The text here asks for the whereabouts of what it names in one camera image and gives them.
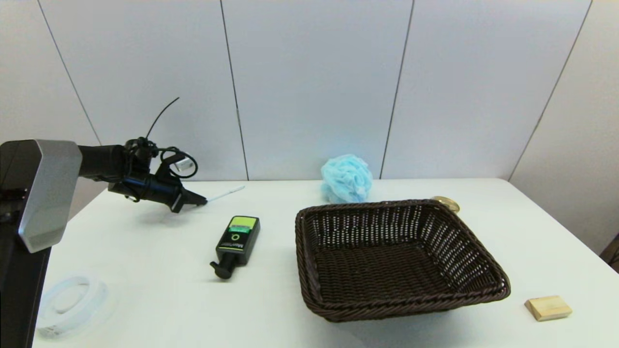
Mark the blue mesh bath pouf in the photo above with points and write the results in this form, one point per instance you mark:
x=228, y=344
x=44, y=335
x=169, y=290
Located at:
x=347, y=180

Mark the black pump bottle green label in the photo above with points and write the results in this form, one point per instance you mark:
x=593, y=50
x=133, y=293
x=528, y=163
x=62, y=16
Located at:
x=238, y=238

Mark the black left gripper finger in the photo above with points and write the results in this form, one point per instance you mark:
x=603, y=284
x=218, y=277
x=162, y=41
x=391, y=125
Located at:
x=192, y=199
x=195, y=194

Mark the white stylus pen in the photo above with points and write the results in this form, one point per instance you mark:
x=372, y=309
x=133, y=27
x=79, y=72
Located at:
x=227, y=193

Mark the clear tape roll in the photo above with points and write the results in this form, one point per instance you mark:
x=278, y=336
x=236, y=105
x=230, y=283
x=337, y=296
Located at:
x=72, y=304

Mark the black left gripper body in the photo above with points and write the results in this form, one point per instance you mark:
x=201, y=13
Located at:
x=150, y=187

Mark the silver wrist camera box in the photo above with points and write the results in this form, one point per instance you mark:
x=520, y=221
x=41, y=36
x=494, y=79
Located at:
x=184, y=165

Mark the dark brown wicker basket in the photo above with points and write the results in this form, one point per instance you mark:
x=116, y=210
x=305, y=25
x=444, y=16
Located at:
x=387, y=270

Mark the small light wooden block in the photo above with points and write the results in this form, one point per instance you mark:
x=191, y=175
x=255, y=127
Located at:
x=549, y=307

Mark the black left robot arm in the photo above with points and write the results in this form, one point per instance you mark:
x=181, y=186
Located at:
x=48, y=193

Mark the dark brown furniture edge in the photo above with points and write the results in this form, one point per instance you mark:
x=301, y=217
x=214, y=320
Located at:
x=611, y=253

